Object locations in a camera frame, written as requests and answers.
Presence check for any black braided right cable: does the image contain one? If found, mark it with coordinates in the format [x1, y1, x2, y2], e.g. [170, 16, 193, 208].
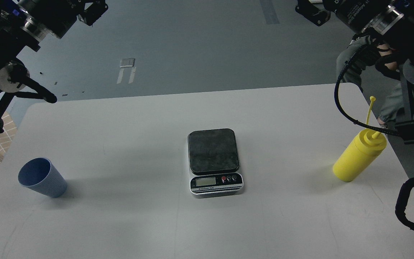
[334, 43, 401, 136]

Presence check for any blue ribbed plastic cup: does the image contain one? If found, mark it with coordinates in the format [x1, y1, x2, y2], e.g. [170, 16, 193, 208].
[18, 157, 68, 198]

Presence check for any seated person in grey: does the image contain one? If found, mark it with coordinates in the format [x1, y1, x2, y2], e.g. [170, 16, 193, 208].
[336, 35, 404, 128]

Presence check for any grey floor plate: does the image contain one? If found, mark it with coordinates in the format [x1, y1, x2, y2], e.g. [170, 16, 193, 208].
[119, 58, 135, 68]

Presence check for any black digital kitchen scale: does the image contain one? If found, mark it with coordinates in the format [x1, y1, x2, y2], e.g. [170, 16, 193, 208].
[187, 128, 245, 197]

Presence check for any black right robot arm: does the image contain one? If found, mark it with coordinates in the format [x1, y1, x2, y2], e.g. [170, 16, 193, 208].
[295, 0, 414, 144]

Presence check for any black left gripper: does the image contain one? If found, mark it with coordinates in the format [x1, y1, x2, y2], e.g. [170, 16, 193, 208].
[24, 0, 108, 39]

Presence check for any yellow squeeze bottle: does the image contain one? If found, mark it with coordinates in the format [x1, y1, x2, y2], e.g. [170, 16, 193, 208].
[332, 96, 387, 182]

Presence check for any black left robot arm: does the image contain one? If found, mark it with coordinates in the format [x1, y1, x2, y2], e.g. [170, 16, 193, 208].
[0, 0, 109, 134]

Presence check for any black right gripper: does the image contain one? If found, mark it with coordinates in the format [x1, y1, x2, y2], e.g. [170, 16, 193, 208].
[295, 0, 391, 33]

